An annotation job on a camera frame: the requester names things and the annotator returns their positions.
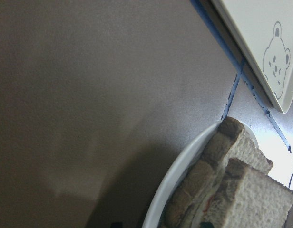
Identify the white round plate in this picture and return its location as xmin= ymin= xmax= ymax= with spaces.
xmin=142 ymin=121 xmax=254 ymax=228

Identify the white bread slice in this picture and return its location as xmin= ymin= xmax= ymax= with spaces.
xmin=199 ymin=158 xmax=293 ymax=228

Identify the long blue tape strip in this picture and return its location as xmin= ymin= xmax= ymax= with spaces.
xmin=221 ymin=57 xmax=246 ymax=120

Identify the crossing blue tape strip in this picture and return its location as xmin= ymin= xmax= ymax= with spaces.
xmin=191 ymin=0 xmax=292 ymax=153

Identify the white rectangular bear tray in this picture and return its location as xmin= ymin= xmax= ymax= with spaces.
xmin=212 ymin=0 xmax=293 ymax=114

